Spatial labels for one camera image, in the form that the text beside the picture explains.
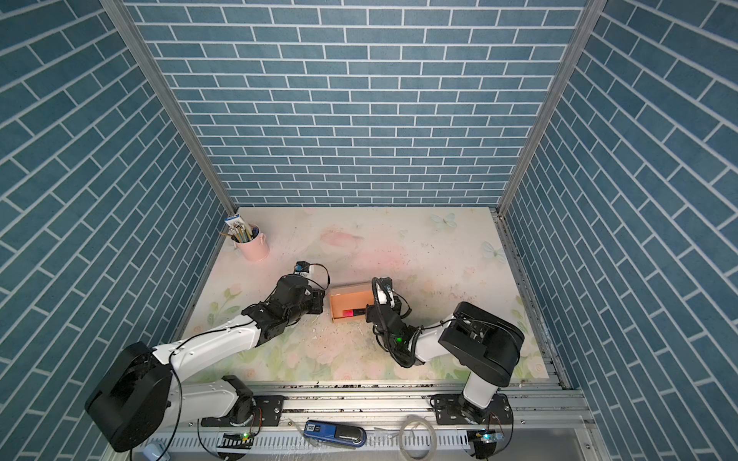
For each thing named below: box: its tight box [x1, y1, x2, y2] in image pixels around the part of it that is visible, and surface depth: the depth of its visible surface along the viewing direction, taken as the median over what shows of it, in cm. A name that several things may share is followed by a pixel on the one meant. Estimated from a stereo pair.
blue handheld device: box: [303, 419, 368, 448], surface depth 70 cm
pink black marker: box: [343, 308, 367, 317], surface depth 91 cm
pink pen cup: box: [233, 223, 271, 262], surface depth 101 cm
